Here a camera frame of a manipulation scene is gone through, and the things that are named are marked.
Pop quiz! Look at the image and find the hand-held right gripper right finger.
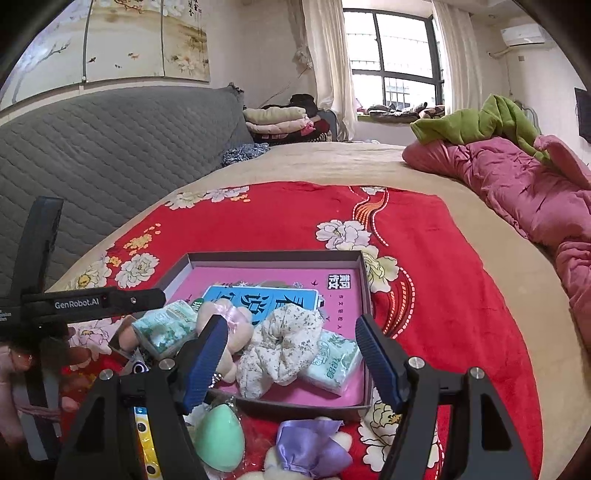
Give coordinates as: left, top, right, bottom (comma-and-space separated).
355, 314, 534, 480

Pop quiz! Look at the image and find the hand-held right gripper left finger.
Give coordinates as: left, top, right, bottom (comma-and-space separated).
54, 314, 229, 480

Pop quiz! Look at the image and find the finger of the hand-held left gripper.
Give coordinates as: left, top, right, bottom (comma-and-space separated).
21, 335, 64, 462
19, 196, 64, 297

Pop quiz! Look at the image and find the plush bear with pink bow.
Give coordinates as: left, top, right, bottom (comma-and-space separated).
196, 298, 260, 385

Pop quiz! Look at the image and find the green tissue packet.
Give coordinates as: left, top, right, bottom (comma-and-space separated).
132, 300, 200, 361
299, 329, 363, 396

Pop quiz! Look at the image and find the peach makeup sponge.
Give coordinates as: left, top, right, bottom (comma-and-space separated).
111, 322, 142, 357

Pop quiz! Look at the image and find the brown cardboard box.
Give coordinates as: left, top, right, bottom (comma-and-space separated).
148, 250, 374, 424

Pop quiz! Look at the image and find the white floral scrunchie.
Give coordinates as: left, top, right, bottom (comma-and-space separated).
236, 306, 325, 400

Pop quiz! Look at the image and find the person's left forearm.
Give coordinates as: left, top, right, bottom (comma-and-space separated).
0, 369, 25, 445

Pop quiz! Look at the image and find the person's left hand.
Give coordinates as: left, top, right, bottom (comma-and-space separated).
58, 346, 94, 415

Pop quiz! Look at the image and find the green makeup sponge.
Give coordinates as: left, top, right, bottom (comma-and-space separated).
192, 401, 247, 473

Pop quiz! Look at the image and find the red floral blanket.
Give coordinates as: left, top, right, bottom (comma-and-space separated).
60, 181, 544, 480

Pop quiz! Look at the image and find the yellow and white packet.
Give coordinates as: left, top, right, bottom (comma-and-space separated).
133, 405, 163, 480

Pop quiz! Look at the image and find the plush bear with purple bow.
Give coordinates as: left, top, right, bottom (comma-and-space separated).
262, 416, 354, 480

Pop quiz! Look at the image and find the grey quilted headboard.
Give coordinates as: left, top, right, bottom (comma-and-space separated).
0, 84, 253, 297

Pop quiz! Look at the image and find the pink book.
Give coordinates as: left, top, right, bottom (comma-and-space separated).
164, 258, 371, 410

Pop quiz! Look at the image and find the blue patterned cloth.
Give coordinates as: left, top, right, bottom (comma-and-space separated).
222, 142, 270, 168

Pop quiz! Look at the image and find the pink quilt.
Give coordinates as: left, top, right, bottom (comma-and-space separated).
402, 135, 591, 352

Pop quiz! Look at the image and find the dark red garment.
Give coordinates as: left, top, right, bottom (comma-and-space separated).
302, 117, 334, 142

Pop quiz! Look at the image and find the pink folded blanket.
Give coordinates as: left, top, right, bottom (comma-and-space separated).
247, 117, 315, 136

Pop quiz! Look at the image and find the patterned windowsill blanket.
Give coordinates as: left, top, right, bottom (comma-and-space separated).
358, 102, 447, 123

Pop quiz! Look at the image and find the green blanket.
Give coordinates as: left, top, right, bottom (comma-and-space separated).
410, 95, 553, 163

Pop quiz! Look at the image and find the cream folded blanket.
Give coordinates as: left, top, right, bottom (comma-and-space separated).
243, 106, 308, 125

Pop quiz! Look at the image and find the cream curtain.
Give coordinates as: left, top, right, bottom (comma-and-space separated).
301, 0, 359, 142
431, 0, 484, 112

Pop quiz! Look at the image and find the dark framed window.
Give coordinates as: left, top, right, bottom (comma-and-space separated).
342, 9, 445, 114

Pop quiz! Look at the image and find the white air conditioner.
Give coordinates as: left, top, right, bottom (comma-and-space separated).
501, 24, 560, 47

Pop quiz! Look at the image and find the floral wall painting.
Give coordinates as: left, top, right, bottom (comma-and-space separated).
0, 0, 212, 110

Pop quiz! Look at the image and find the black wall television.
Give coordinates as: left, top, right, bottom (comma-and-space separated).
574, 87, 591, 140

